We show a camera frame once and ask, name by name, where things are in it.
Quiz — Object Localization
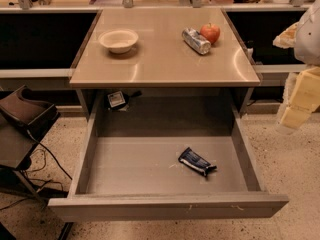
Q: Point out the white bowl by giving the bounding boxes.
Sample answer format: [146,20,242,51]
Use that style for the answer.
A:
[98,29,139,54]

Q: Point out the silver soda can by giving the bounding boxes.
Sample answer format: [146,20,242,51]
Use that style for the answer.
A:
[182,28,211,55]

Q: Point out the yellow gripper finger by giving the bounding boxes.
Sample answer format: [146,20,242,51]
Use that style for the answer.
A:
[279,67,320,130]
[273,23,298,49]

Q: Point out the black cable on floor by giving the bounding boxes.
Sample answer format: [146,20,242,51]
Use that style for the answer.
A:
[26,130,73,182]

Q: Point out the small black white box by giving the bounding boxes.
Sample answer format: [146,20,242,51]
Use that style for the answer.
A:
[107,91,126,109]

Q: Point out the dark stand with tray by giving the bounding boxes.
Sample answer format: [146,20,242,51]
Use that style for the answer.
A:
[0,85,60,199]

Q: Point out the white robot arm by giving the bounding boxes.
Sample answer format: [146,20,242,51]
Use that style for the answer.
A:
[273,0,320,134]

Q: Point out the grey counter cabinet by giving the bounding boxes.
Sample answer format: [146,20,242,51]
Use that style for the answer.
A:
[70,7,260,129]

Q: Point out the red apple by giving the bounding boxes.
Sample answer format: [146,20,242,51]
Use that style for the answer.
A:
[200,23,220,44]

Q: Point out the blue rxbar wrapper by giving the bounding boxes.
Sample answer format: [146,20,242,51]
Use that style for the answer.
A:
[178,147,217,177]

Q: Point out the open grey drawer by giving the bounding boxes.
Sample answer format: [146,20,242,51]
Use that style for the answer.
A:
[49,117,288,222]

